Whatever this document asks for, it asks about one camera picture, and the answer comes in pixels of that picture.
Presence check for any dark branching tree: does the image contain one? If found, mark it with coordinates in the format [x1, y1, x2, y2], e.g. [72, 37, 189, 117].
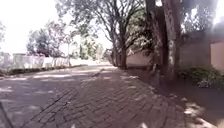
[54, 0, 148, 70]

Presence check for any slim tree trunk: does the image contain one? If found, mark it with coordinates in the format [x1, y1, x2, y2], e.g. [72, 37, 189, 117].
[144, 0, 168, 76]

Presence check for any pole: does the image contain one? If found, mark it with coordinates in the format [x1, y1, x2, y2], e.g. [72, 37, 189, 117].
[66, 36, 72, 67]

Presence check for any pale mottled tree trunk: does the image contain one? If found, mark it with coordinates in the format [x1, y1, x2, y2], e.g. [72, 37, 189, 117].
[161, 0, 188, 82]

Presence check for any group of trees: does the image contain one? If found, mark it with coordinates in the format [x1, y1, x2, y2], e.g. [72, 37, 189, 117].
[25, 20, 106, 61]

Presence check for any white fence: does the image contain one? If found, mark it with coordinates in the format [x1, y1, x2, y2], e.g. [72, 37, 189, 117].
[0, 52, 111, 70]

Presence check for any low green hedge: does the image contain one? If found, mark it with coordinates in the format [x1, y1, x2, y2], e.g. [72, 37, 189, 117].
[0, 64, 81, 77]

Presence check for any green bush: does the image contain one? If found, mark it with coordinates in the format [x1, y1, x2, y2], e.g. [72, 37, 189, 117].
[178, 65, 224, 88]

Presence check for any bare dirt strip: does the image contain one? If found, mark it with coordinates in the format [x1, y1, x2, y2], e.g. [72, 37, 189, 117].
[126, 68, 224, 128]

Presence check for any pale boundary wall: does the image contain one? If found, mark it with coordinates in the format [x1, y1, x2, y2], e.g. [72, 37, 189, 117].
[126, 31, 224, 73]

